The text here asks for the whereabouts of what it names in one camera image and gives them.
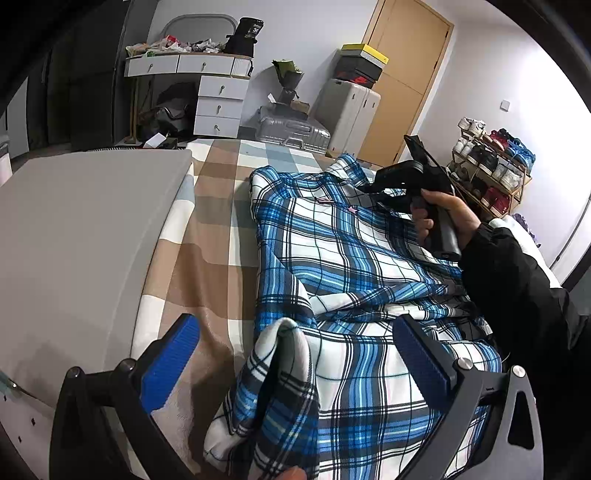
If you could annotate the black wardrobe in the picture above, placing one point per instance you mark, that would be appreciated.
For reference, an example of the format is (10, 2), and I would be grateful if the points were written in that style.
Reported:
(78, 92)

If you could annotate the person's left hand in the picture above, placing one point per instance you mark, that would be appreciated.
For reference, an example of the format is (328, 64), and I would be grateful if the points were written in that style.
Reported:
(290, 474)

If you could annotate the grey arched mirror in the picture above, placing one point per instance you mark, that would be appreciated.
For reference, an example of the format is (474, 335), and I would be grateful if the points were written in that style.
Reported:
(198, 25)

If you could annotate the blue plaid shirt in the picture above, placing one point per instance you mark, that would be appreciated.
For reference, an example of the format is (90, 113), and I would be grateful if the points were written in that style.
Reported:
(351, 258)

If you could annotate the yellow lid shoe box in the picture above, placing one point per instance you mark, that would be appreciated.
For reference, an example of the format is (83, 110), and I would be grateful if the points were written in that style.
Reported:
(369, 50)

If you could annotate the white wall switch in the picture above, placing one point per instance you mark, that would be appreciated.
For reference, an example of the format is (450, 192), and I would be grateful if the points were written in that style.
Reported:
(505, 105)

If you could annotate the pile of desk clutter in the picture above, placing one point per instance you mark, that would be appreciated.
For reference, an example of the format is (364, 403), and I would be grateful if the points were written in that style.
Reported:
(157, 46)

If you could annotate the dark bag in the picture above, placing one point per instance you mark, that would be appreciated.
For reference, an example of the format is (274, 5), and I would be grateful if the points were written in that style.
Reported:
(166, 115)

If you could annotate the white drawer dresser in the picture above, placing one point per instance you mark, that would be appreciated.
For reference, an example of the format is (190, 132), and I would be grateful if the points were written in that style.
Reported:
(217, 87)

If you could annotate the wooden door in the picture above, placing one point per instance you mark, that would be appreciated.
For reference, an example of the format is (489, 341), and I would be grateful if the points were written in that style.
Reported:
(406, 92)

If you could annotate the shoe rack with shoes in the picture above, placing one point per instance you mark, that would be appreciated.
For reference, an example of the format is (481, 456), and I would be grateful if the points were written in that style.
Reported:
(503, 170)

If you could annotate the white suitcase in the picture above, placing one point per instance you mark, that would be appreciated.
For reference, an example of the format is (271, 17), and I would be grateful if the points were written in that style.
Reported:
(346, 115)

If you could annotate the purple cloth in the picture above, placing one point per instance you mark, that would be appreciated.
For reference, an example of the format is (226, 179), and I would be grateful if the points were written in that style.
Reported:
(524, 224)

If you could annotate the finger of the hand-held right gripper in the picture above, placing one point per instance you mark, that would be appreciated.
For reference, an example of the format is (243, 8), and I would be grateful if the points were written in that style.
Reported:
(392, 199)

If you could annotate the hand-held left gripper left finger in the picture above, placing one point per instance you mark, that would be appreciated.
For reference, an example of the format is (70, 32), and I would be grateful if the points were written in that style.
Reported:
(171, 360)

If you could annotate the striped floor mat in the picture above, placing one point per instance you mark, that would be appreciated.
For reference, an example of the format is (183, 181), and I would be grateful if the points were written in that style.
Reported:
(111, 148)

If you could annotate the checkered bed sheet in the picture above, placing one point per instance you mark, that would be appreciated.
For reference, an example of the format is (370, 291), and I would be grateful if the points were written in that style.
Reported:
(212, 258)

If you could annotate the person's right hand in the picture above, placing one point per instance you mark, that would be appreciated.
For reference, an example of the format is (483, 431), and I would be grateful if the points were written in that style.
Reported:
(457, 214)

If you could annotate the black bag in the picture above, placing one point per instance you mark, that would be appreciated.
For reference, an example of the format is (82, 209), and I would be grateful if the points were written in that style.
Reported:
(242, 41)

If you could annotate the person's right forearm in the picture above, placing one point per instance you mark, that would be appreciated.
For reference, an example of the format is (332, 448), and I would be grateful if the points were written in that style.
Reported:
(508, 277)

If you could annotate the wooden shoe rack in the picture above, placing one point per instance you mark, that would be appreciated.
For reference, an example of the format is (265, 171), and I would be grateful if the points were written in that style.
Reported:
(521, 191)

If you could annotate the wrapped flower bouquet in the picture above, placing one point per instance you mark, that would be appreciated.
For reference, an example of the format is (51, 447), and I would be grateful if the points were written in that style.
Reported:
(288, 74)

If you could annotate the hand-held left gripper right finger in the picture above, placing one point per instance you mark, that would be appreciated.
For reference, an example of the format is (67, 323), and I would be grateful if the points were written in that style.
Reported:
(418, 360)

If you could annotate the silver suitcase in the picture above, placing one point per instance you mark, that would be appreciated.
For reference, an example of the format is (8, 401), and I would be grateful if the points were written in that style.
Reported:
(286, 124)

